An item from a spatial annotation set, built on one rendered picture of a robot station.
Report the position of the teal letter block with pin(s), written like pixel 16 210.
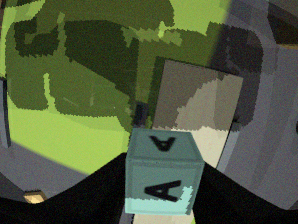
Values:
pixel 163 170

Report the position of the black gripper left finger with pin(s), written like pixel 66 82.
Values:
pixel 98 199

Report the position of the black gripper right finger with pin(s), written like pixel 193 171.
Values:
pixel 222 201

